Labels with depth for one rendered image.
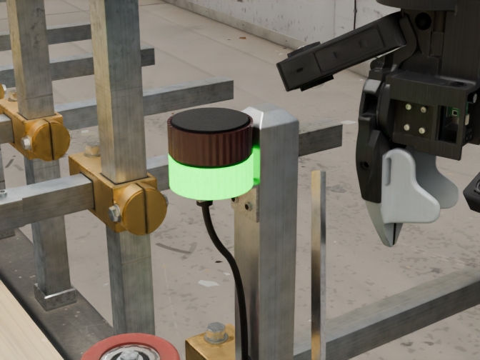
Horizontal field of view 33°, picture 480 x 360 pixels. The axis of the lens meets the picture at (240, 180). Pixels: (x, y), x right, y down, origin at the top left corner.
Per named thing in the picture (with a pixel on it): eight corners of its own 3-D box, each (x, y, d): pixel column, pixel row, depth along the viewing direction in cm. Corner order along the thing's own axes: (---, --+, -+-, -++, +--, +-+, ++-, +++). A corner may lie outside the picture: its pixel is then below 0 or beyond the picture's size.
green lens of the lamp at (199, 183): (223, 162, 62) (223, 135, 62) (269, 187, 58) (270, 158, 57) (154, 178, 59) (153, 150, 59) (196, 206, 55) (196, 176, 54)
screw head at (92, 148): (98, 149, 91) (98, 138, 90) (106, 154, 89) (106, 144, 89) (81, 153, 90) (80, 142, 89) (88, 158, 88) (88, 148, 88)
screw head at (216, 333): (219, 328, 75) (219, 317, 75) (232, 339, 74) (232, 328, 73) (200, 336, 74) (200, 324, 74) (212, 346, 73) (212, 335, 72)
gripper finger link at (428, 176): (443, 260, 65) (455, 151, 61) (376, 240, 68) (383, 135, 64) (459, 246, 67) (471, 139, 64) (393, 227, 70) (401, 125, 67)
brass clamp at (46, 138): (38, 128, 113) (34, 93, 111) (76, 156, 103) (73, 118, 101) (-7, 136, 110) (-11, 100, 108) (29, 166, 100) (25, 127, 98)
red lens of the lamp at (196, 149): (223, 131, 61) (223, 103, 61) (270, 154, 57) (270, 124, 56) (153, 146, 58) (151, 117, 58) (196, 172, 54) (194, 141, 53)
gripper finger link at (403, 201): (427, 276, 62) (437, 163, 59) (358, 254, 66) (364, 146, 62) (443, 260, 65) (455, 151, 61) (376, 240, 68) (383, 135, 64)
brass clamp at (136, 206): (116, 186, 94) (113, 144, 92) (173, 228, 84) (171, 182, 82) (66, 198, 91) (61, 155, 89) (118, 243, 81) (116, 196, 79)
